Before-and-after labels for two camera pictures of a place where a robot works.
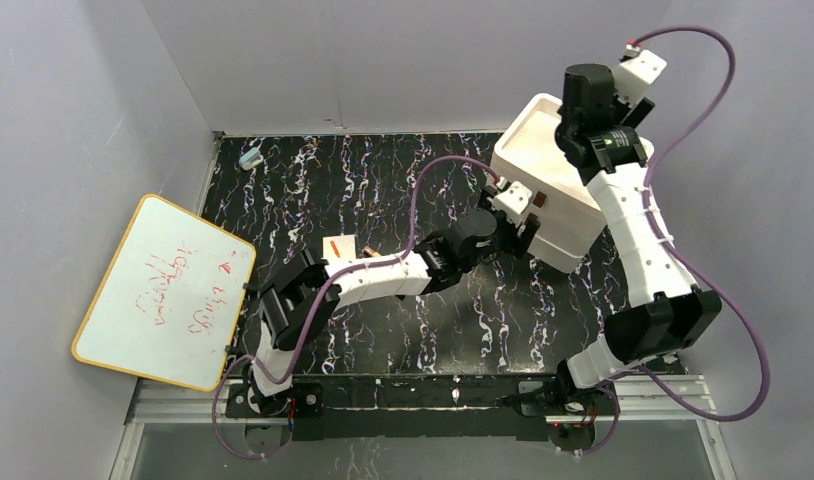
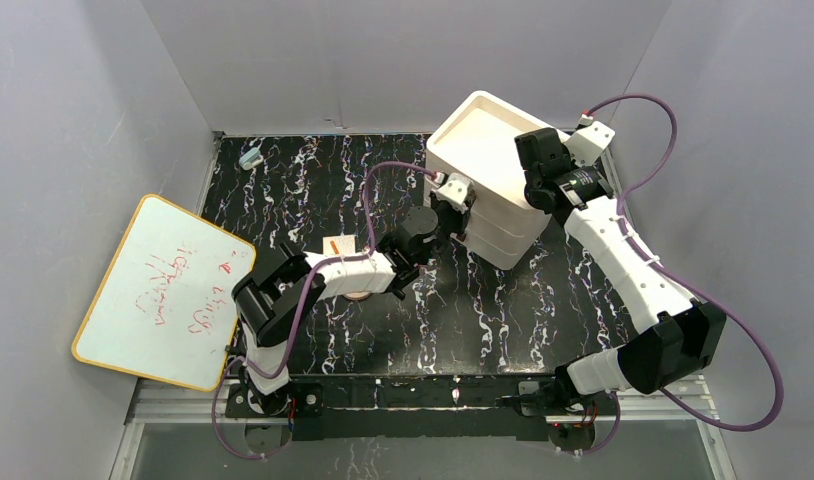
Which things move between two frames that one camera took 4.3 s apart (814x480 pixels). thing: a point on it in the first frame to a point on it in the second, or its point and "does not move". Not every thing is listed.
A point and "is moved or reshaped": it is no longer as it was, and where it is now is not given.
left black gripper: [513, 225] to [451, 217]
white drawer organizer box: [571, 219] is moved or reshaped
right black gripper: [580, 105] to [532, 154]
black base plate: [418, 408] does not move
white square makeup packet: [339, 247] does not move
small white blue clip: [251, 158] does not move
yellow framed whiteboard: [167, 307] does not move
